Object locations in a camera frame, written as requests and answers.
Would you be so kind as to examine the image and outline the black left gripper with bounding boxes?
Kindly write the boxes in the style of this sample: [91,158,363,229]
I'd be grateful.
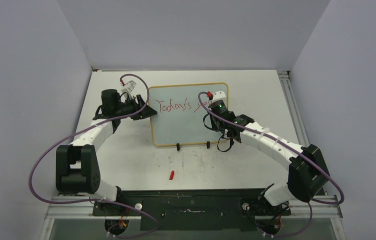
[115,94,157,121]

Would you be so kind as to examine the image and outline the yellow framed whiteboard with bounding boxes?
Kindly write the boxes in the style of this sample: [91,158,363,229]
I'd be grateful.
[149,82,229,147]

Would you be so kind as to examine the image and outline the red marker cap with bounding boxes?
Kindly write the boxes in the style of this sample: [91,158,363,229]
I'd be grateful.
[169,170,175,180]

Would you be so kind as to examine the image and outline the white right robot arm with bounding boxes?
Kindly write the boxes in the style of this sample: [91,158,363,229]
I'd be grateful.
[209,100,329,214]

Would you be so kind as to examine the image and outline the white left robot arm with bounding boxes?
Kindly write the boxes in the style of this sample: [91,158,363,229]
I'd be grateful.
[55,89,158,216]

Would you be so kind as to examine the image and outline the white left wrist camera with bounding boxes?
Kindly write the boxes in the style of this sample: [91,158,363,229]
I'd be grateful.
[121,80,136,98]

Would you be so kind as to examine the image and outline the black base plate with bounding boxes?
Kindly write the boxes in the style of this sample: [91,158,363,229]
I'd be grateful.
[92,188,291,231]

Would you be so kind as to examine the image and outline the aluminium right side rail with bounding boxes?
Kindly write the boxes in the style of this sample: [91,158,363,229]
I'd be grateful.
[277,70,310,146]

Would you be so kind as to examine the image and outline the aluminium front frame rail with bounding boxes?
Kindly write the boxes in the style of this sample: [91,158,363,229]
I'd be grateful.
[39,197,347,240]

